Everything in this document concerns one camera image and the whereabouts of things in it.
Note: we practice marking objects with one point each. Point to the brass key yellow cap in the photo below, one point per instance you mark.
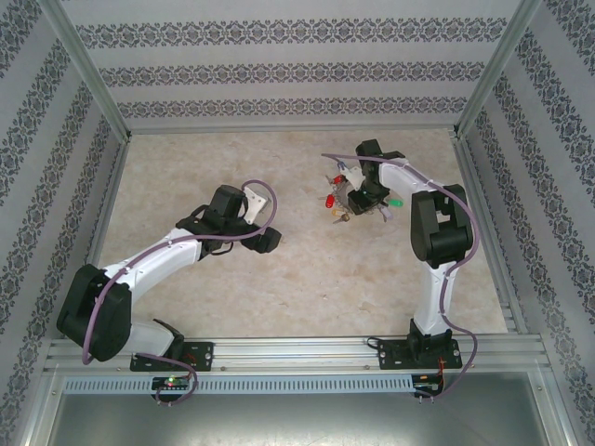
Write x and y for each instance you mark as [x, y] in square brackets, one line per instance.
[338, 213]

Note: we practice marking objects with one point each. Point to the aluminium side rail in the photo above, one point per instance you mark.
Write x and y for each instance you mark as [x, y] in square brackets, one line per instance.
[100, 223]
[493, 232]

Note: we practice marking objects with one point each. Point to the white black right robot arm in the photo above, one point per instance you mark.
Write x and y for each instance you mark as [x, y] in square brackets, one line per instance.
[432, 302]

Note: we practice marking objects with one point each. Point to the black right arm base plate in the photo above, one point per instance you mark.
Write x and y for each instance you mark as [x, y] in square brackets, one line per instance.
[390, 358]

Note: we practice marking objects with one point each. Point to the aluminium frame post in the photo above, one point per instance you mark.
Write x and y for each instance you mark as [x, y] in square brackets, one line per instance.
[88, 69]
[497, 69]

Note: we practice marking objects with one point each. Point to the sheet metal tray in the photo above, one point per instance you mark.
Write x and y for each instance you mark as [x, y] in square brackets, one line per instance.
[297, 418]

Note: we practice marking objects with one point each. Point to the right circuit board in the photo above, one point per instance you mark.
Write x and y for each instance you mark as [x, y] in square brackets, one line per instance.
[425, 386]

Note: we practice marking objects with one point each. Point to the aluminium mounting rail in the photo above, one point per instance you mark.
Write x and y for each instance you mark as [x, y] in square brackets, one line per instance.
[297, 353]

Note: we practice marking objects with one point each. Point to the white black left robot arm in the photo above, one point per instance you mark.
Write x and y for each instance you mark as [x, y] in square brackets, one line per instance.
[153, 260]

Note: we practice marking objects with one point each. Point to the green key tag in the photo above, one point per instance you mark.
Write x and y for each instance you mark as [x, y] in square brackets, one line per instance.
[395, 203]

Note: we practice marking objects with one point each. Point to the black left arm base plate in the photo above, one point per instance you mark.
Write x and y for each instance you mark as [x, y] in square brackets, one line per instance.
[204, 355]

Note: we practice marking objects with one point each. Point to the left circuit board green light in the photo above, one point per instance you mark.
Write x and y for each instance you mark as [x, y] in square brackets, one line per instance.
[172, 383]

